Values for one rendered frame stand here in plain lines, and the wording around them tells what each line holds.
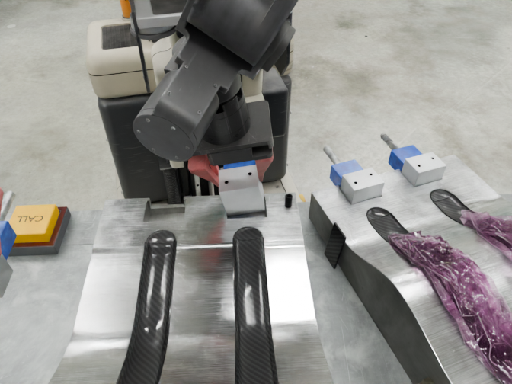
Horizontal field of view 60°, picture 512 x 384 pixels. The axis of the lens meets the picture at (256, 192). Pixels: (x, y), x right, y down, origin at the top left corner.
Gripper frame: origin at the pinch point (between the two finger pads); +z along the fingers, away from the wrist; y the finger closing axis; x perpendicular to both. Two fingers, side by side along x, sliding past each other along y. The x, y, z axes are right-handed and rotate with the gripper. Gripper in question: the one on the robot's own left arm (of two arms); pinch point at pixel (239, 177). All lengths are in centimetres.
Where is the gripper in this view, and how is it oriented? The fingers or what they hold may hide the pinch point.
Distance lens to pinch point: 56.5
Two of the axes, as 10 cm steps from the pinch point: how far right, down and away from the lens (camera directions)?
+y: 9.9, -1.4, -0.8
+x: -0.6, -7.9, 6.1
